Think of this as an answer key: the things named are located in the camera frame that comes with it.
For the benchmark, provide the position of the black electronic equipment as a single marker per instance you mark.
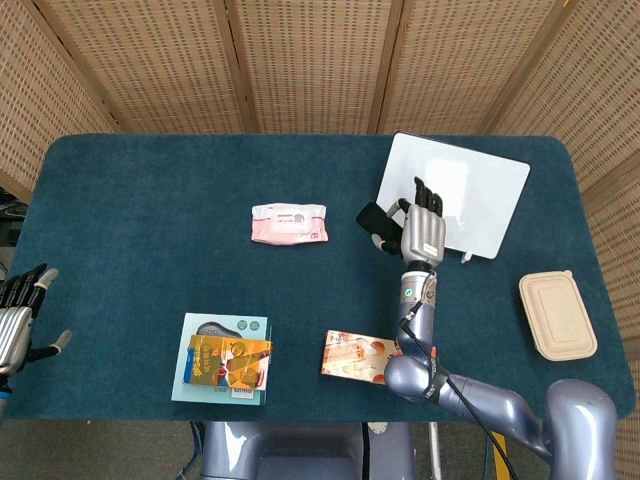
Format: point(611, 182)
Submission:
point(10, 220)

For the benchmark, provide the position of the teal Philips box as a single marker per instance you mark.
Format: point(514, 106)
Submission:
point(250, 325)

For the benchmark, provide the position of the beige lidded food container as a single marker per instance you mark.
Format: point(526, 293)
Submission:
point(557, 315)

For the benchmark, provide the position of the pink wet wipes pack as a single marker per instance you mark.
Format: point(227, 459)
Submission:
point(290, 225)

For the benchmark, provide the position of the woven rattan folding screen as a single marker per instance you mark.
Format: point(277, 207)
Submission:
point(300, 60)

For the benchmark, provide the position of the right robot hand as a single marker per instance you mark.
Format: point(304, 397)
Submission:
point(425, 232)

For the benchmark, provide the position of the grey robot torso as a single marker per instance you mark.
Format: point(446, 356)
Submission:
point(300, 450)

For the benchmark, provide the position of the white metal pole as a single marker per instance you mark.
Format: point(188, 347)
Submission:
point(433, 450)

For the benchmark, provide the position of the teal felt table cloth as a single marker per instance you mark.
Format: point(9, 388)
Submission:
point(150, 225)

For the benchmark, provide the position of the blue taped cookie box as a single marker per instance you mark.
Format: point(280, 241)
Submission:
point(225, 360)

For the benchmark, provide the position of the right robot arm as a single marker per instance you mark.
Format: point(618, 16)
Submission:
point(415, 375)

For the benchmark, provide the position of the black felt whiteboard eraser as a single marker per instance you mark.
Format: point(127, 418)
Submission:
point(372, 217)

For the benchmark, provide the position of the white board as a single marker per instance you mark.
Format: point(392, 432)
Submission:
point(475, 165)

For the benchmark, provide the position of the white plastic easel stand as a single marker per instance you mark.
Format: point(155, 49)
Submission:
point(466, 258)

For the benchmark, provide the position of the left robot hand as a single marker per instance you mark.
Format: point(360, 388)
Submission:
point(15, 325)

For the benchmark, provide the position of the orange biscuit box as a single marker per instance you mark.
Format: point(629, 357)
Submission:
point(350, 355)

